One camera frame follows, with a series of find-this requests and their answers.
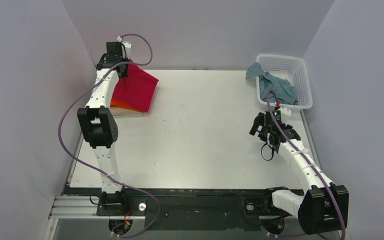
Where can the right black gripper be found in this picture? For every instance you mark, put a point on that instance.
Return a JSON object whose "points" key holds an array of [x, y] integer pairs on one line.
{"points": [[259, 125]]}

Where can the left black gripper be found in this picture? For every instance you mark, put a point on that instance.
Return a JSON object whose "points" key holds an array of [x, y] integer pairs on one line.
{"points": [[122, 69]]}

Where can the red t shirt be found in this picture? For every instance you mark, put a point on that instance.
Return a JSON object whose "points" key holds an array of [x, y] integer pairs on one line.
{"points": [[137, 89]]}

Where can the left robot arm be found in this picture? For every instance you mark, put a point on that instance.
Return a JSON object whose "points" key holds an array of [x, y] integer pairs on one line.
{"points": [[100, 129]]}

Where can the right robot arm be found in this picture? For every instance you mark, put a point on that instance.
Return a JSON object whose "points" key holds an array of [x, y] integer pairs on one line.
{"points": [[324, 205]]}

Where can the grey-blue t shirt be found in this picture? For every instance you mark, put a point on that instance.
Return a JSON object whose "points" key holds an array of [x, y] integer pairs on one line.
{"points": [[285, 92]]}

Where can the folded orange t shirt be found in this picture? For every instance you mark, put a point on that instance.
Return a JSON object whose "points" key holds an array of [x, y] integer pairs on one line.
{"points": [[118, 104]]}

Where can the folded beige t shirt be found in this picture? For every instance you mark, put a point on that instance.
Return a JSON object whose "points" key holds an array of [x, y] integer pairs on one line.
{"points": [[124, 112]]}

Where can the white plastic basket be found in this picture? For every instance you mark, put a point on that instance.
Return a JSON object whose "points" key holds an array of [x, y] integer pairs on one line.
{"points": [[292, 71]]}

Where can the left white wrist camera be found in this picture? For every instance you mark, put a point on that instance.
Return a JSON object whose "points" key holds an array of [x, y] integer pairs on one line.
{"points": [[125, 47]]}

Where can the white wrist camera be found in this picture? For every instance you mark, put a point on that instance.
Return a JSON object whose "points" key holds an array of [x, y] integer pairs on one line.
{"points": [[284, 111], [125, 47]]}

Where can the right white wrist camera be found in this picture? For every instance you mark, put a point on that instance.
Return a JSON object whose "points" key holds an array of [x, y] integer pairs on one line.
{"points": [[284, 111]]}

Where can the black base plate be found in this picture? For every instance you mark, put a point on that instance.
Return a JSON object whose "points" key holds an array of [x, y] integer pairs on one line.
{"points": [[163, 209]]}

